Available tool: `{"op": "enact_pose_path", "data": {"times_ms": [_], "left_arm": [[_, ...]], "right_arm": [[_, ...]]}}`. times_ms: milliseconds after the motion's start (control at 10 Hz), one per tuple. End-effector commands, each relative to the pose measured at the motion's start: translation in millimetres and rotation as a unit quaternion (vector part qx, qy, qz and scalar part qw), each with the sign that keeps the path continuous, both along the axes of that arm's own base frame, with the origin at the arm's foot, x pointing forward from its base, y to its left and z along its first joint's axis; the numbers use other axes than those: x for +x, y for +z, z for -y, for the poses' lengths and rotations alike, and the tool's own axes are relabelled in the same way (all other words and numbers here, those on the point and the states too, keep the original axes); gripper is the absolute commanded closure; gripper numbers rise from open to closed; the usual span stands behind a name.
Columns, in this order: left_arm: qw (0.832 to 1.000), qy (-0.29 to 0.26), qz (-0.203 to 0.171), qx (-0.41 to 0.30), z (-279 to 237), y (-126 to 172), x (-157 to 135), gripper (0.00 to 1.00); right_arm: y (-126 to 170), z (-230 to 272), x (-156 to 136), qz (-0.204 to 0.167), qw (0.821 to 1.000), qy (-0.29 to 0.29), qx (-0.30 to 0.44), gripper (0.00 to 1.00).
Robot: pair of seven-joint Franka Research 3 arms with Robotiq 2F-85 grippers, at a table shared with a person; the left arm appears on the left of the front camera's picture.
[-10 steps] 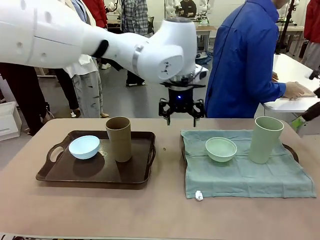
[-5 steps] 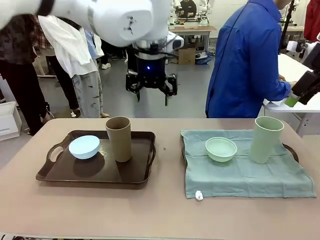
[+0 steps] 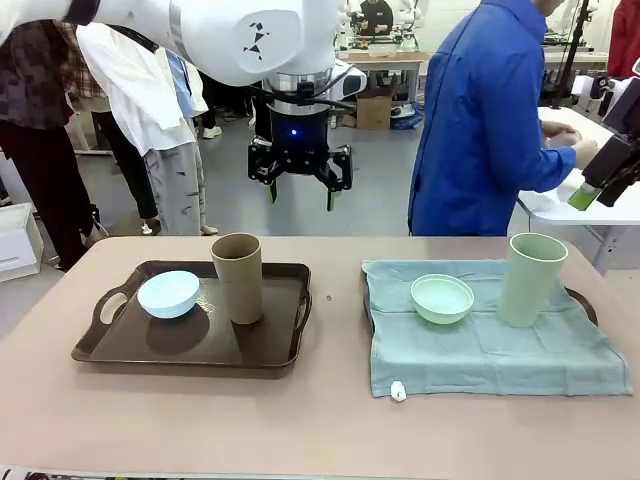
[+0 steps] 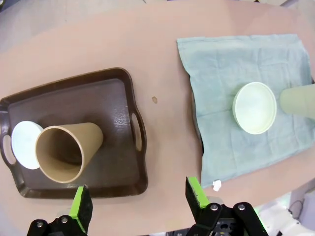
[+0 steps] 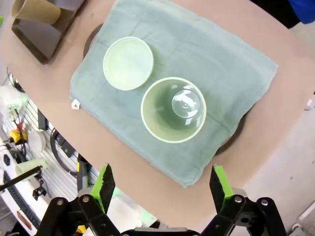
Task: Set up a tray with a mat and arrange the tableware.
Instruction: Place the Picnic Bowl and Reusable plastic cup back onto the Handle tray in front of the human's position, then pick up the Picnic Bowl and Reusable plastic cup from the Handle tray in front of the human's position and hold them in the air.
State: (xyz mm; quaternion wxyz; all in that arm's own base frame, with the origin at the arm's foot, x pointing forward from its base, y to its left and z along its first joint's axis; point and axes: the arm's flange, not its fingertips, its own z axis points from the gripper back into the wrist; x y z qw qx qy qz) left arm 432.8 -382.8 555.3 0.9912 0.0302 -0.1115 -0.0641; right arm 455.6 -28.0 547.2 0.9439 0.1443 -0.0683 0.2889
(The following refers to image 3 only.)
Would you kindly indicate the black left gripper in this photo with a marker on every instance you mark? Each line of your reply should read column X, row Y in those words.
column 300, row 140

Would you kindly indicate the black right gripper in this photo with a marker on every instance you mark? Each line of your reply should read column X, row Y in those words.
column 625, row 120

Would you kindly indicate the tall light green cup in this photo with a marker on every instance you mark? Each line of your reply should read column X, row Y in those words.
column 527, row 290

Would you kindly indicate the tall brown cup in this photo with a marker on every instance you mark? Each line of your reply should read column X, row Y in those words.
column 242, row 290

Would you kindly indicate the light blue bowl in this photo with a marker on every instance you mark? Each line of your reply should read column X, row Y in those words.
column 165, row 300

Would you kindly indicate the light green bowl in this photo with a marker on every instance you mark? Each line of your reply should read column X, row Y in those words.
column 442, row 310

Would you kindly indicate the teal cloth mat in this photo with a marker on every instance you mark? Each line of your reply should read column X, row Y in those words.
column 475, row 360

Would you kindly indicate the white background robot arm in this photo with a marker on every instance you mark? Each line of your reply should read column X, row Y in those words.
column 412, row 25
column 342, row 20

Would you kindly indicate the right forearm blue sleeve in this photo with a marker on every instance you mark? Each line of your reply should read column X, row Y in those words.
column 545, row 167

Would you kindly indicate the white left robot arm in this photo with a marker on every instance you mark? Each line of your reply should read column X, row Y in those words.
column 225, row 40

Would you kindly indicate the dark brown serving tray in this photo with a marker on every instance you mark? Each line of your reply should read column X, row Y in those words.
column 250, row 345
column 590, row 307

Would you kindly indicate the person's right hand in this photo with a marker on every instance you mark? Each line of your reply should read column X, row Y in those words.
column 586, row 154

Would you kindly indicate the person's left hand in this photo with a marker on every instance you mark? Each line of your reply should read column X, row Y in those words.
column 560, row 136

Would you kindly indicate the white side table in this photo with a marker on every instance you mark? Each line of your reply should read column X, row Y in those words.
column 550, row 212

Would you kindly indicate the cardboard box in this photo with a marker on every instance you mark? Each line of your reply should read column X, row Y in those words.
column 372, row 115

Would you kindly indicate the black tripod stand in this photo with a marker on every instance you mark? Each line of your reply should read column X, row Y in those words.
column 562, row 95

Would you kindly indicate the person in red jacket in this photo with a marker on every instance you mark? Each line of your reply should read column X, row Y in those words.
column 210, row 112

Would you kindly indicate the blue plastic bag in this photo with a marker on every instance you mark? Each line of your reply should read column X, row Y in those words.
column 410, row 122

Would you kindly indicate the brown topped background workbench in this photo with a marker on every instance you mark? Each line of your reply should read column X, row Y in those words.
column 395, row 56

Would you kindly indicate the person in blue jacket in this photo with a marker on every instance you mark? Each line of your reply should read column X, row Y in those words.
column 465, row 125

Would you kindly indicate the person in red top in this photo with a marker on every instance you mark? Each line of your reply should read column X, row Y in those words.
column 625, row 40

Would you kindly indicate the person in black shirt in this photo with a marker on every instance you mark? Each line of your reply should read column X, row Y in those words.
column 377, row 20

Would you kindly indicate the person in white coat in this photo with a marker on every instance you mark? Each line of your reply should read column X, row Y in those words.
column 130, row 100

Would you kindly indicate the white storage box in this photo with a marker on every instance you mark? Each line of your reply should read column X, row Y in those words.
column 17, row 245

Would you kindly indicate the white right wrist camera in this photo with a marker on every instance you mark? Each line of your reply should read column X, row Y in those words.
column 580, row 85

